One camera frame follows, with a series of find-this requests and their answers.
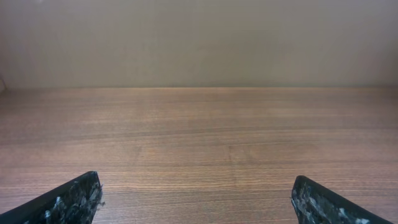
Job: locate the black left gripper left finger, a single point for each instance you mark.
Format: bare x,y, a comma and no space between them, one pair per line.
75,202

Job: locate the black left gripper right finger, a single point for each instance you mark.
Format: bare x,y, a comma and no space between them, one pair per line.
316,204

